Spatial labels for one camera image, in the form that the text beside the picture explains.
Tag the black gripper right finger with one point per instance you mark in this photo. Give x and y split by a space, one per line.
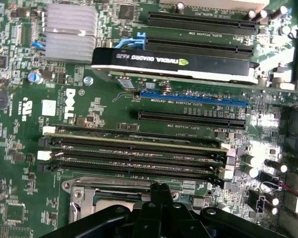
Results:
178 223

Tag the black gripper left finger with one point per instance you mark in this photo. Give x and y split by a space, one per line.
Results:
148 223

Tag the silver CPU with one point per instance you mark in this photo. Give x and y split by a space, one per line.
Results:
114 204

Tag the CPU socket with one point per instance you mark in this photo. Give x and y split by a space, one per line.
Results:
65 184

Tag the RAM slot white latches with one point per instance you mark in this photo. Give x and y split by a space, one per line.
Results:
138 159

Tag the installed RAM stick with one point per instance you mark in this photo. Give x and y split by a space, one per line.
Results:
138 140

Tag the blue expansion slot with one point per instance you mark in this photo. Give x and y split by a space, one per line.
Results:
188 98

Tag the white square board sticker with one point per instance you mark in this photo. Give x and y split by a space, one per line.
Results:
48 107

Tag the silver board screw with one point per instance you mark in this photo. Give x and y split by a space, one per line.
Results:
88 80

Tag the black graphics card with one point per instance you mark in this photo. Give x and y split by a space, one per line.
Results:
163 59

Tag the green motherboard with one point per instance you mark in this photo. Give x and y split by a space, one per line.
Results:
19 104

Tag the blue top capacitor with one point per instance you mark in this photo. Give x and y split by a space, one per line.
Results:
34 77

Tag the silver chipset heatsink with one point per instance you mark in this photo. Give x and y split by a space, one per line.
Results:
69 32

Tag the beige expansion slot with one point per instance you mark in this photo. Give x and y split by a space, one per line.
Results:
213 4

